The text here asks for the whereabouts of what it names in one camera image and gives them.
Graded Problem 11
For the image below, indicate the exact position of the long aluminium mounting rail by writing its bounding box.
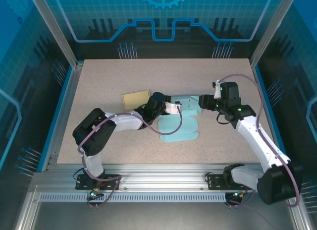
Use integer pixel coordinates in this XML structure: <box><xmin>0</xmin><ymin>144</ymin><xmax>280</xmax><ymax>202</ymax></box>
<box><xmin>28</xmin><ymin>163</ymin><xmax>298</xmax><ymax>194</ymax></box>

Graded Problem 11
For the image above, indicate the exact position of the aluminium frame post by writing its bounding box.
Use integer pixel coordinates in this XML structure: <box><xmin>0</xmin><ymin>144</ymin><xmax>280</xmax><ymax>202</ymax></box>
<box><xmin>27</xmin><ymin>0</ymin><xmax>84</xmax><ymax>69</ymax></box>
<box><xmin>249</xmin><ymin>0</ymin><xmax>300</xmax><ymax>68</ymax></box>

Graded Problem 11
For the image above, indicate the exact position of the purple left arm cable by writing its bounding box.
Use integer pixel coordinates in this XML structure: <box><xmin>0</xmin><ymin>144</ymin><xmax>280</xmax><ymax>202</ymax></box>
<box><xmin>78</xmin><ymin>105</ymin><xmax>184</xmax><ymax>209</ymax></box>

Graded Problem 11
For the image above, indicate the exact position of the orange paper box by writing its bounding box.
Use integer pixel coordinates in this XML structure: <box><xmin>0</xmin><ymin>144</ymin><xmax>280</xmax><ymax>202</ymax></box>
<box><xmin>121</xmin><ymin>89</ymin><xmax>152</xmax><ymax>112</ymax></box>

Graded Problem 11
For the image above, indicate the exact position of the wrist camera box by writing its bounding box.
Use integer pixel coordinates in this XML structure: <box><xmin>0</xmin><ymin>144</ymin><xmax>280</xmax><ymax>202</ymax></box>
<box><xmin>212</xmin><ymin>79</ymin><xmax>223</xmax><ymax>99</ymax></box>
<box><xmin>164</xmin><ymin>100</ymin><xmax>184</xmax><ymax>115</ymax></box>

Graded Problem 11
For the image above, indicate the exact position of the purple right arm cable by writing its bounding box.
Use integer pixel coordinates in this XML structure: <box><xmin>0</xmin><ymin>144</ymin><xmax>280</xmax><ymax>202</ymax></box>
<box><xmin>217</xmin><ymin>74</ymin><xmax>300</xmax><ymax>209</ymax></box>

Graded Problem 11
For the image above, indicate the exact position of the blue panel with grid print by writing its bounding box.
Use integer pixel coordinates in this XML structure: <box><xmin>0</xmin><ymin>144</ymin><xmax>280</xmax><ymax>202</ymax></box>
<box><xmin>0</xmin><ymin>0</ymin><xmax>75</xmax><ymax>191</ymax></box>
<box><xmin>257</xmin><ymin>0</ymin><xmax>317</xmax><ymax>211</ymax></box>

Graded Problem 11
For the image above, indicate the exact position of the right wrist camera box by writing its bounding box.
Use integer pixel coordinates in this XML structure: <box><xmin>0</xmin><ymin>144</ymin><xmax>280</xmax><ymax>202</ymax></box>
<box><xmin>212</xmin><ymin>79</ymin><xmax>223</xmax><ymax>99</ymax></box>

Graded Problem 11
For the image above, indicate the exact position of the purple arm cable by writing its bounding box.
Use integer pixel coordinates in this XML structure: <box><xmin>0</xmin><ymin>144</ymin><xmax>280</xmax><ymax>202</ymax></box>
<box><xmin>217</xmin><ymin>74</ymin><xmax>300</xmax><ymax>209</ymax></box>
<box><xmin>78</xmin><ymin>105</ymin><xmax>184</xmax><ymax>209</ymax></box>

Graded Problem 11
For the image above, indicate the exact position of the blue-edged aluminium side rail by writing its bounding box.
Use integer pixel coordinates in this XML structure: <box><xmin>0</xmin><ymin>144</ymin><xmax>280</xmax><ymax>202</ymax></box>
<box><xmin>250</xmin><ymin>63</ymin><xmax>292</xmax><ymax>166</ymax></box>
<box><xmin>36</xmin><ymin>63</ymin><xmax>84</xmax><ymax>173</ymax></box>

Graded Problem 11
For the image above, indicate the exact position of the light blue paper box sheet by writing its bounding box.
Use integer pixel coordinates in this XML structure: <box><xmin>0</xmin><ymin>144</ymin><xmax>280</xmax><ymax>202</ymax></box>
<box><xmin>158</xmin><ymin>94</ymin><xmax>203</xmax><ymax>143</ymax></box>

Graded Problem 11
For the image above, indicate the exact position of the blue panel with gear print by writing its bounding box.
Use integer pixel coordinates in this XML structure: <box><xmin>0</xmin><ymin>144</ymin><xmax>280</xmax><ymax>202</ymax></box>
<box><xmin>39</xmin><ymin>0</ymin><xmax>287</xmax><ymax>60</ymax></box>

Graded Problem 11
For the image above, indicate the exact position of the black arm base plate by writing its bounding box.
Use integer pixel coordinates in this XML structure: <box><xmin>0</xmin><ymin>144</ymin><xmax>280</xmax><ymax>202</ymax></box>
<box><xmin>206</xmin><ymin>173</ymin><xmax>251</xmax><ymax>191</ymax></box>
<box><xmin>75</xmin><ymin>173</ymin><xmax>121</xmax><ymax>191</ymax></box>

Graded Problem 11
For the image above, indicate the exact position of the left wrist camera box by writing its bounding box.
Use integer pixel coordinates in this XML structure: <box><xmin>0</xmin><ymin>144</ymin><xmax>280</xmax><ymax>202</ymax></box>
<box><xmin>164</xmin><ymin>100</ymin><xmax>184</xmax><ymax>115</ymax></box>

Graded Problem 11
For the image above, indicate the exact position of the slotted grey cable duct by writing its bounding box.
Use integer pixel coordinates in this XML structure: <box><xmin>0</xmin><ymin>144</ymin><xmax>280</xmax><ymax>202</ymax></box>
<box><xmin>39</xmin><ymin>193</ymin><xmax>228</xmax><ymax>204</ymax></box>

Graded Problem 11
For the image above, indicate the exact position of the power connector with green light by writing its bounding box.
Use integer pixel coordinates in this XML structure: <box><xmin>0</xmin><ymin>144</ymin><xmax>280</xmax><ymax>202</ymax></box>
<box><xmin>89</xmin><ymin>187</ymin><xmax>104</xmax><ymax>199</ymax></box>
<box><xmin>232</xmin><ymin>189</ymin><xmax>249</xmax><ymax>199</ymax></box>

